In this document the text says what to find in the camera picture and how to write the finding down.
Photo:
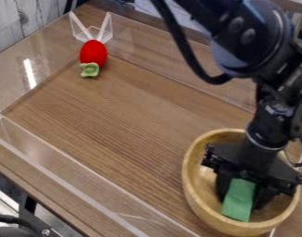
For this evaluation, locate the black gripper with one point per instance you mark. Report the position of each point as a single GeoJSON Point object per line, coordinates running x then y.
{"type": "Point", "coordinates": [241, 160]}

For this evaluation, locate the green rectangular stick block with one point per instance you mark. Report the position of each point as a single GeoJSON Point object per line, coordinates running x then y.
{"type": "Point", "coordinates": [240, 200]}

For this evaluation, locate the brown wooden bowl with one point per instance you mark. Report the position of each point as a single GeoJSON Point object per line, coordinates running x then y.
{"type": "Point", "coordinates": [198, 181]}

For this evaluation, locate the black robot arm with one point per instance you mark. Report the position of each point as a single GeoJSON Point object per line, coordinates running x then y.
{"type": "Point", "coordinates": [252, 39]}

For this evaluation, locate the red felt strawberry toy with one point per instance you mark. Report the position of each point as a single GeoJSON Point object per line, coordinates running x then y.
{"type": "Point", "coordinates": [93, 58]}

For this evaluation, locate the clear acrylic front wall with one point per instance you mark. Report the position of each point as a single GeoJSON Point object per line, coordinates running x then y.
{"type": "Point", "coordinates": [91, 202]}

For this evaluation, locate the black table leg bracket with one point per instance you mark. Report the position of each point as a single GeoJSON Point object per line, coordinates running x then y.
{"type": "Point", "coordinates": [39, 227]}

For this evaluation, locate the clear acrylic corner bracket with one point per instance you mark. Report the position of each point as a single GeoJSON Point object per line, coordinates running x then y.
{"type": "Point", "coordinates": [85, 34]}

